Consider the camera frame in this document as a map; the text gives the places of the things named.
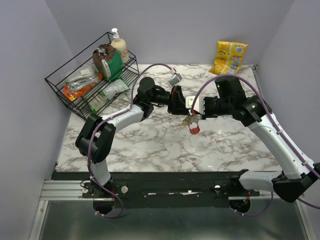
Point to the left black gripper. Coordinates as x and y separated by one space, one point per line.
176 103

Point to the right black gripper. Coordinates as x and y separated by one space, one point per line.
206 115

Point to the metal red key organizer plate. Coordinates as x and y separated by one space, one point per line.
192 122

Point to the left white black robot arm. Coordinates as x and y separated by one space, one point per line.
96 136

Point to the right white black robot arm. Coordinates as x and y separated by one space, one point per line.
298 171

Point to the yellow chips bag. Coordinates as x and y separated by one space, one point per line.
229 57

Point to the green white snack packet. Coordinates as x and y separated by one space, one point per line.
107 94

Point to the brown green bag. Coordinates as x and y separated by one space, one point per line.
108 62

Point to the cream pump lotion bottle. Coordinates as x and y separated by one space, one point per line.
120 45

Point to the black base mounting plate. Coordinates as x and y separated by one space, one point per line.
162 190

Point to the clear plastic packet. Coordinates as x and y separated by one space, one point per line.
83 77

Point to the orange snack packet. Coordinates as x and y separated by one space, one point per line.
75 94

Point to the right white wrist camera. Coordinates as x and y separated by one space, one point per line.
199 104

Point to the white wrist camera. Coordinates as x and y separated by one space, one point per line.
199 104
175 79

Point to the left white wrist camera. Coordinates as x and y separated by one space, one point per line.
175 79

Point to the black wire rack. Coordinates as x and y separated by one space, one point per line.
57 79

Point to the aluminium rail frame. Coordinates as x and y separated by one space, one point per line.
63 214

